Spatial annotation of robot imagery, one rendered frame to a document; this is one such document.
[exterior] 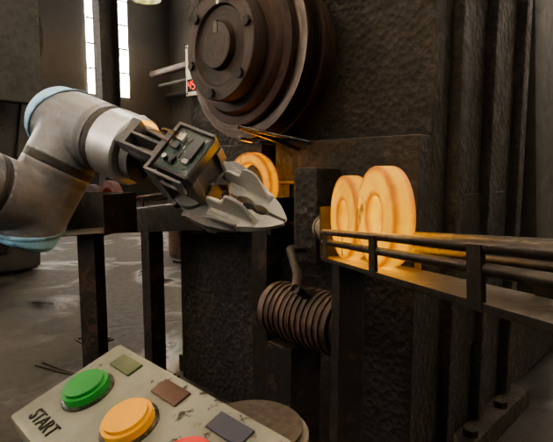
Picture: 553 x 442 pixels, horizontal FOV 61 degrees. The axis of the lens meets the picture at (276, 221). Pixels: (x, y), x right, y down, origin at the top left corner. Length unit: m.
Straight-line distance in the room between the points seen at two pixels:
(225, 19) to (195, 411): 1.08
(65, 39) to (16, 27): 8.26
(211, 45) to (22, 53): 2.68
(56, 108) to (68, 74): 11.34
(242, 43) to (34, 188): 0.74
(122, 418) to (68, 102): 0.42
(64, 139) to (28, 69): 3.23
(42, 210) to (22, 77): 3.21
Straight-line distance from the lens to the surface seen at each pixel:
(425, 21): 1.19
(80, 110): 0.64
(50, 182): 0.65
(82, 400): 0.44
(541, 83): 1.82
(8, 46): 3.85
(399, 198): 0.66
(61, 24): 12.19
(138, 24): 13.07
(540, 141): 1.83
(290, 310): 1.01
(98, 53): 8.38
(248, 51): 1.20
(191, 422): 0.37
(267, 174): 1.27
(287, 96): 1.20
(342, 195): 0.86
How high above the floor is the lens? 0.79
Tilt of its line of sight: 6 degrees down
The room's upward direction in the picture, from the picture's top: straight up
